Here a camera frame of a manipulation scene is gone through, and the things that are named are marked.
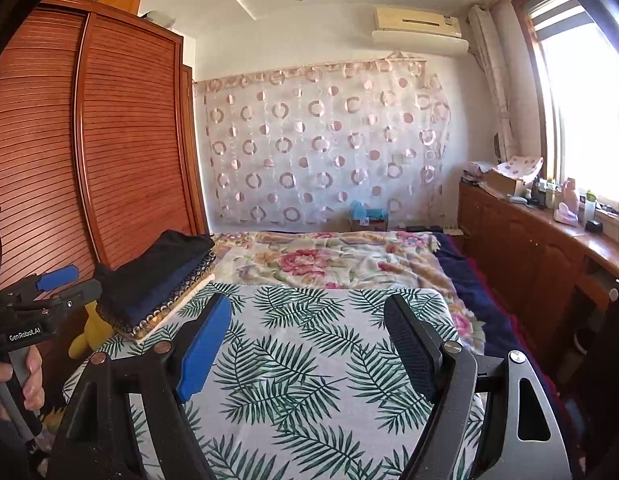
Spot window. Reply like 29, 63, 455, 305
512, 0, 619, 211

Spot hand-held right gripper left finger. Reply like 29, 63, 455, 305
49, 294, 233, 480

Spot blue toy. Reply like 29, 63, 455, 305
350, 200, 390, 221

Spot black t-shirt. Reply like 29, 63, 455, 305
93, 230, 216, 306

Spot navy blanket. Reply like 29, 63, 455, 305
432, 232, 580, 461

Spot pink figurine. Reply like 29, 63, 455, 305
554, 177, 580, 225

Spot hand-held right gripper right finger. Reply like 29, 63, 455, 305
383, 294, 573, 480

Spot peacock-print folded cloth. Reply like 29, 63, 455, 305
124, 255, 217, 336

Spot small brown box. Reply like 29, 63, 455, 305
347, 216, 390, 233

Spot white bundle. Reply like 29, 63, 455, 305
139, 10, 175, 28

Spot person's left hand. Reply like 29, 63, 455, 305
0, 347, 46, 422

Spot pink dotted cloth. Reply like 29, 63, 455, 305
492, 156, 545, 183

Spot yellow plush toy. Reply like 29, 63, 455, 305
69, 300, 115, 358

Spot cardboard box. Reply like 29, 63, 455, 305
482, 169, 530, 197

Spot floral blanket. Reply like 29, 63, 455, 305
209, 230, 483, 356

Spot navy folded garment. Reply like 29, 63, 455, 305
102, 255, 215, 326

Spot leaf-print sheet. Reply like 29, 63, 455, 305
64, 280, 485, 480

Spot pile of papers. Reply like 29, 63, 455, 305
462, 160, 493, 183

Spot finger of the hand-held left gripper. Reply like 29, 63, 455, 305
44, 279, 104, 326
4, 265, 81, 306

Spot wooden sideboard cabinet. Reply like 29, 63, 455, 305
457, 180, 619, 361

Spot wall air conditioner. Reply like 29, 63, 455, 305
372, 6, 467, 56

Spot sheer circle-patterned curtain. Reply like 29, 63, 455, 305
194, 57, 453, 233

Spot beige window curtain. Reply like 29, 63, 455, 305
467, 4, 520, 161

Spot wooden slatted wardrobe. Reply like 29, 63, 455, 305
0, 0, 210, 411

